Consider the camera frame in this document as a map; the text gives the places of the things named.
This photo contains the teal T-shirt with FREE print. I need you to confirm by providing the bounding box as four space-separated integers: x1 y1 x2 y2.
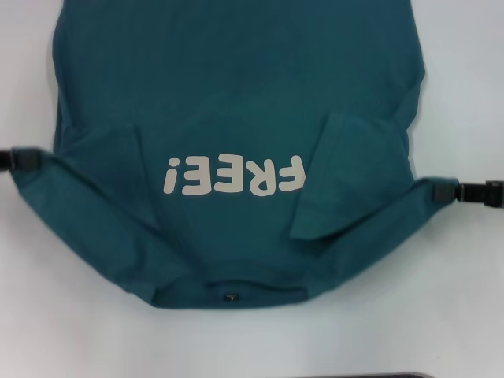
9 0 461 315

